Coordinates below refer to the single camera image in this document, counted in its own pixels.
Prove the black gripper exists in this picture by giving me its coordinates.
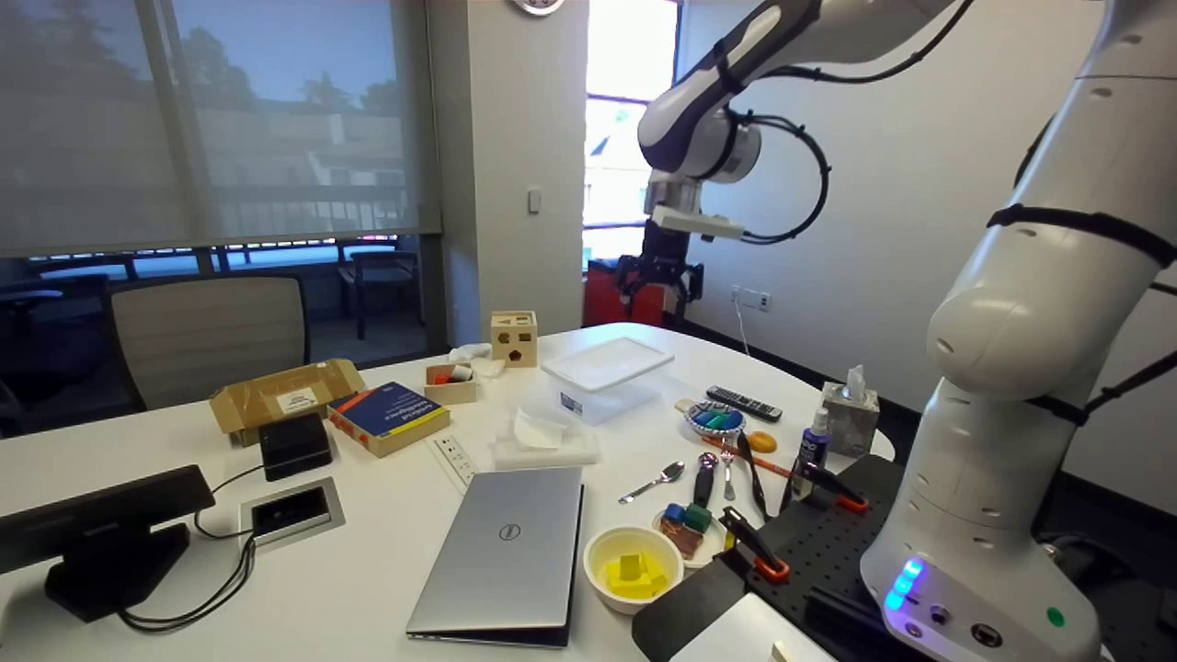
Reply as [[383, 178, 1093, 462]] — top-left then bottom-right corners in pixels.
[[639, 222, 708, 315]]

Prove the blue patterned bowl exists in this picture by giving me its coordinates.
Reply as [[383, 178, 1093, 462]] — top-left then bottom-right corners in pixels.
[[680, 397, 750, 445]]

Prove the yellow bowl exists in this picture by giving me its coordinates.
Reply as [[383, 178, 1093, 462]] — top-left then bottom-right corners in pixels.
[[581, 522, 687, 617]]

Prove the red bin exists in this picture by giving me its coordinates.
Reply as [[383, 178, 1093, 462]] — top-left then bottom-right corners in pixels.
[[581, 253, 708, 330]]

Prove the clear plastic lidded container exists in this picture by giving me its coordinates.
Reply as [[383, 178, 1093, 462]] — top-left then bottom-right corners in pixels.
[[538, 336, 680, 427]]

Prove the black remote control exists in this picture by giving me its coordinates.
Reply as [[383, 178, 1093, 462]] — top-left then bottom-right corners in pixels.
[[701, 383, 787, 427]]

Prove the bright tall window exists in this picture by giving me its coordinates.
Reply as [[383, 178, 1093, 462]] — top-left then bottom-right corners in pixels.
[[581, 0, 680, 269]]

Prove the white crumpled cloth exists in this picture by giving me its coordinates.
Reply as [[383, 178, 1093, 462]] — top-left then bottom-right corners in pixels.
[[490, 401, 603, 475]]

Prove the orange pen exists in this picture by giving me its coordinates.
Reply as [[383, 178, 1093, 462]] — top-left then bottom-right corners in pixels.
[[713, 437, 801, 487]]

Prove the black marker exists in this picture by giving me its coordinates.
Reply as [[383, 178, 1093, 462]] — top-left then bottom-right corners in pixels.
[[733, 432, 772, 522]]

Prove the grey tissue box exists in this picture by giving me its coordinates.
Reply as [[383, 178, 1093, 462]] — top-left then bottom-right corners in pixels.
[[817, 359, 882, 461]]

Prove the small spray bottle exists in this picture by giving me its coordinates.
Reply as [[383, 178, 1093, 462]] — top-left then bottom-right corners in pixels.
[[792, 427, 836, 503]]

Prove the small wooden tray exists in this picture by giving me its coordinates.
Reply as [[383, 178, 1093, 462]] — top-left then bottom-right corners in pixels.
[[422, 348, 484, 407]]

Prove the black orange clamp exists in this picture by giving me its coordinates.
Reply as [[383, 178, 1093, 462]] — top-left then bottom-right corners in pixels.
[[795, 458, 876, 519], [718, 503, 795, 586]]

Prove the white remote control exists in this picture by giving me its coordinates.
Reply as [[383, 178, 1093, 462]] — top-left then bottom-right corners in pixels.
[[425, 432, 478, 492]]

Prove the yellow toy block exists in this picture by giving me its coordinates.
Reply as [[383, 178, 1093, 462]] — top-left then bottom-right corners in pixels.
[[600, 553, 676, 605]]

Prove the black perforated mounting board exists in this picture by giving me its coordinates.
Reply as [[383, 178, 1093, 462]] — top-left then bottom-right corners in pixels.
[[720, 453, 932, 649]]

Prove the blue book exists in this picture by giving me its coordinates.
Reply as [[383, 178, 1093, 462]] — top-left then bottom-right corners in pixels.
[[328, 378, 452, 461]]

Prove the silver laptop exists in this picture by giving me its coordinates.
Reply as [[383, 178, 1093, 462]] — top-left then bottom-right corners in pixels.
[[403, 467, 588, 649]]

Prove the black flat mat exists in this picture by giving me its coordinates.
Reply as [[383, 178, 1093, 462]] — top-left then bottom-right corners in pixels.
[[630, 554, 750, 662]]

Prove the white paper sheet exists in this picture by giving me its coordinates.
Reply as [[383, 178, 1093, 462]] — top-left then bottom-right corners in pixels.
[[670, 591, 838, 662]]

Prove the cardboard box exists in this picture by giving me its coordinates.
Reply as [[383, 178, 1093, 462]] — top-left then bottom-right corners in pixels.
[[205, 358, 366, 450]]

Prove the small black box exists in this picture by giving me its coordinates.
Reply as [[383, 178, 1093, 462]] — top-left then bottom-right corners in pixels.
[[256, 412, 338, 481]]

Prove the grey roller blind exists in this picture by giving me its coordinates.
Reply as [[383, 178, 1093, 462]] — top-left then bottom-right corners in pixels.
[[0, 0, 425, 261]]

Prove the table power outlet panel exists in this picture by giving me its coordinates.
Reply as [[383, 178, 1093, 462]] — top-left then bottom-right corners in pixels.
[[237, 475, 348, 547]]

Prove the beige office chair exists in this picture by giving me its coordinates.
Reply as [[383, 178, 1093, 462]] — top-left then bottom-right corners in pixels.
[[107, 272, 313, 412]]

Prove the black video bar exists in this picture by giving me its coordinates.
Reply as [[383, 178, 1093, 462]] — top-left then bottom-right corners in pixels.
[[0, 461, 220, 627]]

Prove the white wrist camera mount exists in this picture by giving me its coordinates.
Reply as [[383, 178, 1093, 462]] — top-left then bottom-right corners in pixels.
[[648, 204, 758, 242]]

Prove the black handled tool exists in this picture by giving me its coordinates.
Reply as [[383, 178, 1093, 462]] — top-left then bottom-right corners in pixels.
[[690, 450, 720, 511]]

